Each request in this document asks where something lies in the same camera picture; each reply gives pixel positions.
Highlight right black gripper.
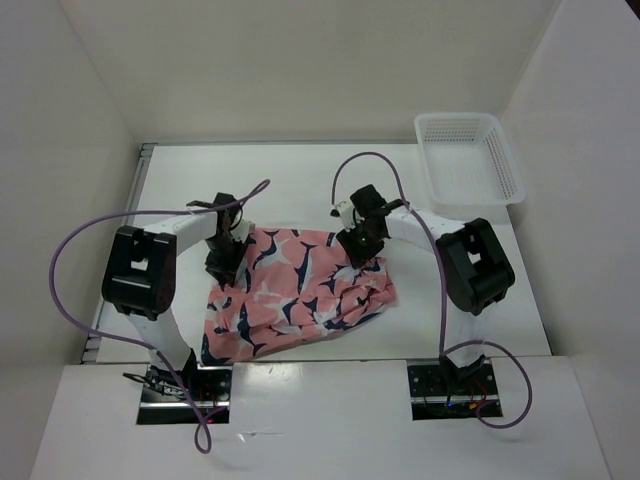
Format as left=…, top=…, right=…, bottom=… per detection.
left=337, top=218, right=384, bottom=269

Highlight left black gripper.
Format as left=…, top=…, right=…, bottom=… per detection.
left=205, top=234, right=248, bottom=286

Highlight pink shark print shorts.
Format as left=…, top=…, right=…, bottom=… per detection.
left=201, top=228, right=397, bottom=366

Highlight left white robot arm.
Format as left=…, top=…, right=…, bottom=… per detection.
left=101, top=193, right=255, bottom=400

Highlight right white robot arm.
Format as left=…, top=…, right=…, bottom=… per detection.
left=331, top=184, right=515, bottom=317

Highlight white plastic basket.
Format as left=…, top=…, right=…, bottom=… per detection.
left=414, top=112, right=526, bottom=208

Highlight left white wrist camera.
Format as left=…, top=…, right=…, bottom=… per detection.
left=230, top=220, right=255, bottom=244

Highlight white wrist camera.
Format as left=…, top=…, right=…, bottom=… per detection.
left=230, top=220, right=255, bottom=244
left=330, top=200, right=361, bottom=230

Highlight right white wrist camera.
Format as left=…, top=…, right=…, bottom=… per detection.
left=330, top=200, right=361, bottom=230

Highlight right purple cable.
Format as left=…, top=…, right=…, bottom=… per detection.
left=330, top=151, right=532, bottom=430

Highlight purple cable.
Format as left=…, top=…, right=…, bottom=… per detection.
left=330, top=151, right=532, bottom=430
left=50, top=178, right=272, bottom=454

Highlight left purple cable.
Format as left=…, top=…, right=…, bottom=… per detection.
left=50, top=178, right=272, bottom=454

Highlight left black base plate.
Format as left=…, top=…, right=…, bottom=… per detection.
left=123, top=367, right=232, bottom=426

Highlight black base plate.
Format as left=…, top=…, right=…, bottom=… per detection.
left=407, top=360, right=503, bottom=421
left=123, top=367, right=232, bottom=426

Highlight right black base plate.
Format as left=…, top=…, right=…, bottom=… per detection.
left=407, top=360, right=503, bottom=421

